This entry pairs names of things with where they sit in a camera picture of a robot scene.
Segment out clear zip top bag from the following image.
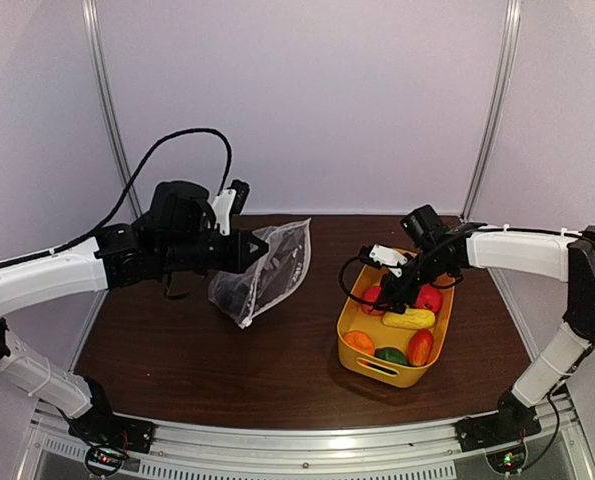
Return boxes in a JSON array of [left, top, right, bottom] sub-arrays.
[[208, 218, 312, 329]]

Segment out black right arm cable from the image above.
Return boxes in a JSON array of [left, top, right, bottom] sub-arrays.
[[339, 252, 378, 306]]

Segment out aluminium frame post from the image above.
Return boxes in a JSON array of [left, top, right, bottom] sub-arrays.
[[80, 0, 146, 224], [459, 0, 523, 221]]

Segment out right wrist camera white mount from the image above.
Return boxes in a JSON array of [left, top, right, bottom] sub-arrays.
[[358, 244, 412, 277]]

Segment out orange toy fruit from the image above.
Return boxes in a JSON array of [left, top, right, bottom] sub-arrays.
[[342, 330, 376, 356]]

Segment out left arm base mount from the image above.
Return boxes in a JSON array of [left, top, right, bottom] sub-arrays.
[[60, 411, 155, 478]]

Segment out front aluminium rail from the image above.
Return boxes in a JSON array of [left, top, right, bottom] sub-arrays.
[[26, 389, 593, 480]]

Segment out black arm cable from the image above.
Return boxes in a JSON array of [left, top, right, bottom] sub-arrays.
[[0, 128, 233, 271], [339, 252, 378, 306]]

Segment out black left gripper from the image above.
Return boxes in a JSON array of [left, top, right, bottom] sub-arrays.
[[160, 227, 268, 273]]

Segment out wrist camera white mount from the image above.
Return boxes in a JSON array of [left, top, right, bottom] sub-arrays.
[[358, 244, 412, 277], [211, 179, 250, 236]]

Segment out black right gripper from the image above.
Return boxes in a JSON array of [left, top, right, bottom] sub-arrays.
[[374, 249, 452, 314]]

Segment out green toy lime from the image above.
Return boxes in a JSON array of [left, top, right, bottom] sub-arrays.
[[375, 347, 409, 366]]

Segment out red toy strawberry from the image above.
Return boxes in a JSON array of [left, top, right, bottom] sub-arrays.
[[414, 285, 443, 314]]

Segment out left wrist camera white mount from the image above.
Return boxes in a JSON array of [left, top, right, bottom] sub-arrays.
[[211, 179, 250, 236]]

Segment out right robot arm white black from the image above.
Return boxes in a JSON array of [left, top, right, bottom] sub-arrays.
[[359, 205, 595, 442]]

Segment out left aluminium frame post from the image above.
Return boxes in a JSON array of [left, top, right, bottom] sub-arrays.
[[80, 0, 146, 224]]

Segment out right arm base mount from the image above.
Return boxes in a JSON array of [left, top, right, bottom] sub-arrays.
[[455, 412, 542, 477]]

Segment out right aluminium frame post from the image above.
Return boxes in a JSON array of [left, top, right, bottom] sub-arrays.
[[459, 0, 523, 221]]

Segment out orange red toy mango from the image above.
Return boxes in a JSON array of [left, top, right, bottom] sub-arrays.
[[407, 329, 434, 367]]

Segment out yellow plastic basket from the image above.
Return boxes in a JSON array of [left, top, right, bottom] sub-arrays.
[[337, 262, 456, 388]]

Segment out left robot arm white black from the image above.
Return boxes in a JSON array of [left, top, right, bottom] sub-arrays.
[[0, 180, 268, 444]]

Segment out purple toy eggplant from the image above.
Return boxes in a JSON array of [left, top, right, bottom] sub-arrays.
[[212, 272, 255, 316]]

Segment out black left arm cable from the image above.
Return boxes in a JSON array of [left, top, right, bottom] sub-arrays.
[[0, 128, 233, 271]]

